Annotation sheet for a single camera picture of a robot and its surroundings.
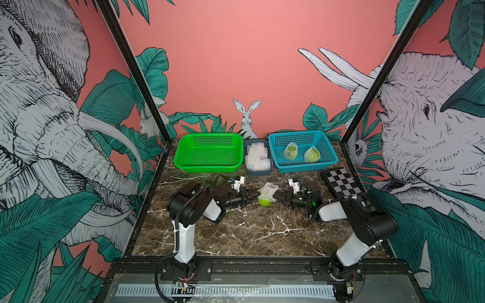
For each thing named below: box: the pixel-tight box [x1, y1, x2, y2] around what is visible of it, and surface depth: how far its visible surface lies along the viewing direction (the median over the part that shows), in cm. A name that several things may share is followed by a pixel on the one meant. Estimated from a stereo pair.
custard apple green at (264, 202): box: [257, 198, 273, 207], surface depth 90 cm
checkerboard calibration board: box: [319, 166, 363, 199], surface depth 100 cm
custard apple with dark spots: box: [284, 146, 298, 161], surface depth 109 cm
